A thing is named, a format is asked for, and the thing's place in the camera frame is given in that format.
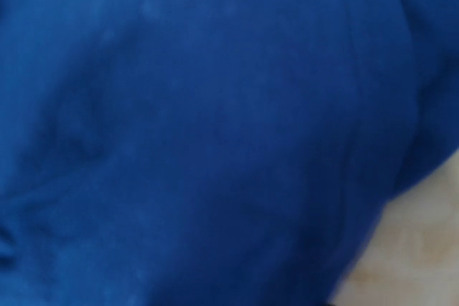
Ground blue printed t-shirt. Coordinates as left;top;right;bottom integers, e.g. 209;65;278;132
1;0;458;305

